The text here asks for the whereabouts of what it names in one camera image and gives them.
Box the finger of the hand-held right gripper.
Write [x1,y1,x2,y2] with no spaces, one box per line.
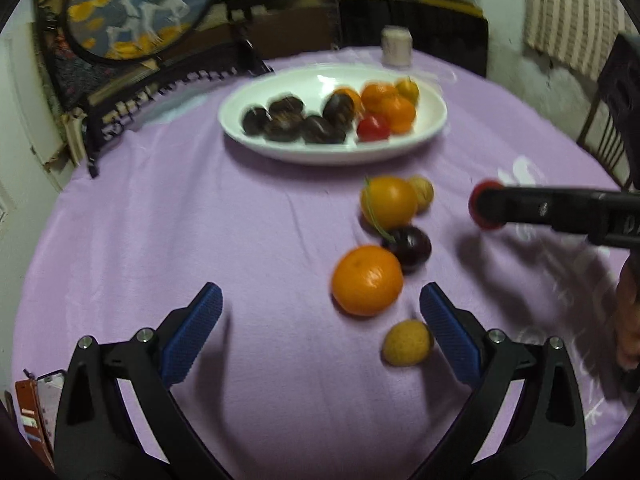
[475,186,616,235]

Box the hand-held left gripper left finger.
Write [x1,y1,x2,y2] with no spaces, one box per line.
[52,282,231,480]

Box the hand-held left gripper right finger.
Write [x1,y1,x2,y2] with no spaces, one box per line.
[415,282,588,480]

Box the red tomato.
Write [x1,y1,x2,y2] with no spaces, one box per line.
[356,114,391,142]
[468,180,507,231]

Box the yellow-orange tomato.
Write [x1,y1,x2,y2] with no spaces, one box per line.
[396,77,420,105]

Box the small orange mandarin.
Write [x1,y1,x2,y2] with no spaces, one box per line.
[361,82,398,111]

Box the dark brown water chestnut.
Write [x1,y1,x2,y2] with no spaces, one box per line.
[242,106,271,136]
[263,114,305,142]
[301,115,347,145]
[268,96,305,116]
[322,93,356,126]

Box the white oval plate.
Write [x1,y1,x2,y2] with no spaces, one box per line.
[218,63,448,166]

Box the person's right hand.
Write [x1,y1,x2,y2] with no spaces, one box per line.
[616,259,640,371]

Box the tan longan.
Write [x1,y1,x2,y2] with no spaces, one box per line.
[407,175,435,212]
[382,319,433,367]

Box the dark purple plum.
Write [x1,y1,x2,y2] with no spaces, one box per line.
[382,225,432,274]

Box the large orange mandarin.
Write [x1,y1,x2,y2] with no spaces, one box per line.
[331,245,404,317]

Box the black chair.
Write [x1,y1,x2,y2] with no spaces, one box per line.
[575,32,640,191]

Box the orange tomato with green stem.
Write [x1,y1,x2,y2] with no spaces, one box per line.
[361,176,419,240]

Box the smartphone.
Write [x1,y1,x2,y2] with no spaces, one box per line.
[36,369,68,453]

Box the striped cloth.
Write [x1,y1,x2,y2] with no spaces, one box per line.
[524,0,636,81]

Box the round deer screen on stand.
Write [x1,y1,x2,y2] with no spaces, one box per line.
[32,0,273,178]

